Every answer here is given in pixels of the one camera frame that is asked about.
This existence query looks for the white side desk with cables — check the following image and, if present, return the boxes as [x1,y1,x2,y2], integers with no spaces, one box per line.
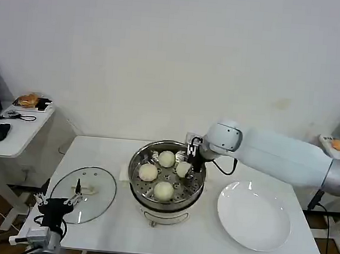
[301,133,340,254]

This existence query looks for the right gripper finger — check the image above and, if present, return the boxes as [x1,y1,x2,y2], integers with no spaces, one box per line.
[186,144,198,164]
[190,155,204,174]

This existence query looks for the black strap with keys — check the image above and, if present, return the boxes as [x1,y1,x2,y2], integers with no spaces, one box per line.
[0,109,38,124]

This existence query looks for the small white printed box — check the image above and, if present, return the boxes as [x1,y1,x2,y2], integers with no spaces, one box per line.
[318,134,335,145]

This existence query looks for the white electric cooker base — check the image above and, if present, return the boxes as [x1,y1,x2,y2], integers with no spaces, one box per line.
[115,161,206,231]

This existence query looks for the white round plate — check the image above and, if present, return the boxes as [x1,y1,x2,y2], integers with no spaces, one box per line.
[214,178,295,254]

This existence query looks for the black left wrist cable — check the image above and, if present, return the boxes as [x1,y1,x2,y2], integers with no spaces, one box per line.
[32,214,70,239]

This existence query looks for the bagged brown bread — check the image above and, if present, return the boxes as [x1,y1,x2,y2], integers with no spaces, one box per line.
[14,90,42,110]

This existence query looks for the black power adapter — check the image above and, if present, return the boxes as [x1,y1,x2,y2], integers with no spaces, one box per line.
[307,188,325,211]

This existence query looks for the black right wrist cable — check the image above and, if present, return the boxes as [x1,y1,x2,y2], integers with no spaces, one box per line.
[209,155,240,177]

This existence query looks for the perforated steel steamer basket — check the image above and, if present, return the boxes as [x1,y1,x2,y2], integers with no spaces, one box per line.
[125,137,209,214]

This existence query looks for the white steamed bun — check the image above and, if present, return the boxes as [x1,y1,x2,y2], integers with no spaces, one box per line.
[175,161,192,178]
[137,162,159,182]
[157,150,177,168]
[153,181,176,202]

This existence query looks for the long black power cable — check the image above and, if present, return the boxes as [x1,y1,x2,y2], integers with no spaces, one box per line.
[312,202,334,254]

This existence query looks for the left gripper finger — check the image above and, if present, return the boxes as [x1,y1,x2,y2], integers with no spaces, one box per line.
[63,178,85,208]
[33,177,51,208]

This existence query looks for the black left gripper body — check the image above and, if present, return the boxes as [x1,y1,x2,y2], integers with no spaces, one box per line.
[36,196,75,234]

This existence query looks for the small black box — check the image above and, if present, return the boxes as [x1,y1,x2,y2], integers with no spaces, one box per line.
[35,97,54,113]

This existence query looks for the white work table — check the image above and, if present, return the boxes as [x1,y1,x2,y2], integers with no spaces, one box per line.
[15,130,331,254]

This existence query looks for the white side desk with mouse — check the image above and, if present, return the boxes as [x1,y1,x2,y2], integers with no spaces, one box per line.
[0,101,58,236]

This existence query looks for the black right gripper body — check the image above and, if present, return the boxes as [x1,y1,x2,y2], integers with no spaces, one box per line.
[188,136,207,158]

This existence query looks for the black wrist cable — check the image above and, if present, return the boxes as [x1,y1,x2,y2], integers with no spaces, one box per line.
[209,155,240,177]
[32,214,70,239]

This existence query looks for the round glass lid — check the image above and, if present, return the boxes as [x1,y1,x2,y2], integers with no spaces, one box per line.
[44,162,119,228]

